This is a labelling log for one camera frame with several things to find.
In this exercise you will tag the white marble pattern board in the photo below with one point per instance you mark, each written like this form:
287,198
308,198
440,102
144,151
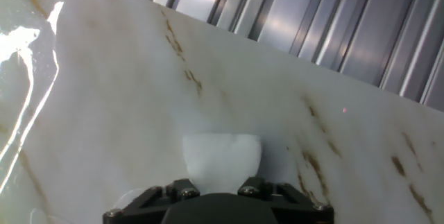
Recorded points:
138,95

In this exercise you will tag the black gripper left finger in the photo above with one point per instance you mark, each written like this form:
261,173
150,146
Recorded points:
138,212

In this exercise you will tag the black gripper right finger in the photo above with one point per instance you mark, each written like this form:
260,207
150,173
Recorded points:
298,212

